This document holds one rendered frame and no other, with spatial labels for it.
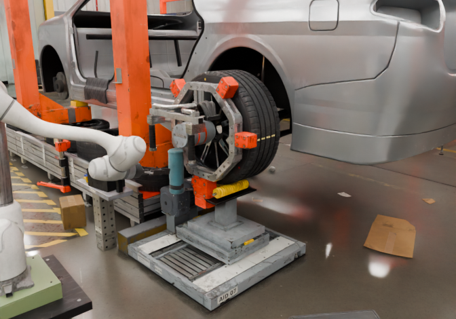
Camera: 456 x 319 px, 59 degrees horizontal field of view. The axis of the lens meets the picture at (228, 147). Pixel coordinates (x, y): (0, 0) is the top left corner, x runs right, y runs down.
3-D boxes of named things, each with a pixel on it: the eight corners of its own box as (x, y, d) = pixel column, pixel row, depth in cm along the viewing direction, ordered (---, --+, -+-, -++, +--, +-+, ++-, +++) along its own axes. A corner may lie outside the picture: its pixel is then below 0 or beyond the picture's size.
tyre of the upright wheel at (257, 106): (198, 75, 267) (210, 172, 276) (169, 77, 250) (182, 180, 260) (276, 63, 219) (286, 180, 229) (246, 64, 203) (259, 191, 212)
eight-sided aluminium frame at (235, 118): (242, 186, 218) (243, 85, 205) (233, 189, 214) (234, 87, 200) (180, 165, 256) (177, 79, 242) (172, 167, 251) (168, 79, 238)
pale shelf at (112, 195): (134, 194, 251) (133, 189, 250) (108, 201, 239) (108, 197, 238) (100, 178, 280) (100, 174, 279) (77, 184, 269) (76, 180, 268)
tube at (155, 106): (199, 108, 224) (198, 89, 221) (170, 113, 211) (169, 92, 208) (179, 105, 236) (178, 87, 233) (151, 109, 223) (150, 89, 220)
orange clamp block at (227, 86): (233, 98, 213) (239, 84, 208) (222, 99, 208) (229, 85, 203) (225, 89, 216) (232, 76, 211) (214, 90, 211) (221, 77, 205)
